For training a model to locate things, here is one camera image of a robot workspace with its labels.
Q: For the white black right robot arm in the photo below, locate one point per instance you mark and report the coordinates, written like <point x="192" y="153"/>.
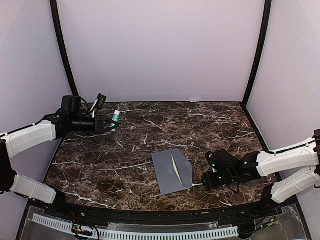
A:
<point x="228" y="169"/>

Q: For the white letter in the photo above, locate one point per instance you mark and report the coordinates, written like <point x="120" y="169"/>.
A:
<point x="176" y="169"/>

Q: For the black right frame post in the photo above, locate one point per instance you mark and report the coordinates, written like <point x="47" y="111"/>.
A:
<point x="258" y="52"/>

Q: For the black front table rail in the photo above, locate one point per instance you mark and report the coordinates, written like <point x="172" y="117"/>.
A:
<point x="245" y="213"/>

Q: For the white slotted cable duct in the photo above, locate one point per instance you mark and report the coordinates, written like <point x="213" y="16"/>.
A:
<point x="117" y="231"/>

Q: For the blue-grey envelope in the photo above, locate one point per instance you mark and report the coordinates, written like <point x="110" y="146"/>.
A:
<point x="167" y="179"/>

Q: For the green white glue stick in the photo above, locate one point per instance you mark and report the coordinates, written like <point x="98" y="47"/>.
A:
<point x="115" y="118"/>

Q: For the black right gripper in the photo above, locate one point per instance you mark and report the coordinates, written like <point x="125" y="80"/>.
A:
<point x="210" y="183"/>

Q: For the black left frame post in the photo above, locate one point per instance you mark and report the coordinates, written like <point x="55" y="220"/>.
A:
<point x="62" y="47"/>

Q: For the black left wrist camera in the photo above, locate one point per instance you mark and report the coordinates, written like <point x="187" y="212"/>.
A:
<point x="100" y="101"/>

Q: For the black frame post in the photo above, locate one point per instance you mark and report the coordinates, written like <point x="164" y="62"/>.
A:
<point x="62" y="47"/>
<point x="258" y="52"/>

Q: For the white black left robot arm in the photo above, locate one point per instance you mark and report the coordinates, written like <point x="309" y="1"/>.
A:
<point x="66" y="120"/>

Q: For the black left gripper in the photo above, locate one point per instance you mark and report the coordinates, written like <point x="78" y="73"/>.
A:
<point x="99" y="125"/>

